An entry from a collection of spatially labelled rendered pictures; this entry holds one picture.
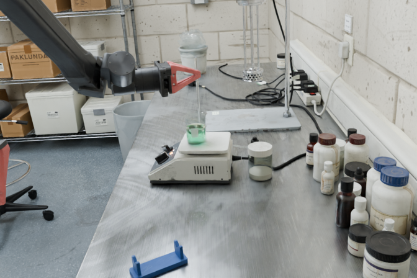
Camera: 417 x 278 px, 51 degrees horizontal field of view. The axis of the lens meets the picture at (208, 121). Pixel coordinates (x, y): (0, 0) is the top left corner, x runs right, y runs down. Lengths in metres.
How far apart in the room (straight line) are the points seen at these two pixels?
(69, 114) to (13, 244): 1.20
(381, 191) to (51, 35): 0.65
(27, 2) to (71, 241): 1.70
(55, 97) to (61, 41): 2.43
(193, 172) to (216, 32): 2.46
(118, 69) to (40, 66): 2.36
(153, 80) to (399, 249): 0.59
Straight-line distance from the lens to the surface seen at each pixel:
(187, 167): 1.05
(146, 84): 0.99
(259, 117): 1.47
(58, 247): 2.33
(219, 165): 1.04
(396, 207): 0.86
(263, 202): 0.99
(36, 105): 3.37
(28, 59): 3.29
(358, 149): 1.07
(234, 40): 3.45
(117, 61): 0.93
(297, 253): 0.84
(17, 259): 2.33
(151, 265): 0.82
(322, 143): 1.04
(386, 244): 0.77
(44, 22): 0.83
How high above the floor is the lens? 1.25
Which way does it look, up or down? 20 degrees down
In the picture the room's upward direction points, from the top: 4 degrees counter-clockwise
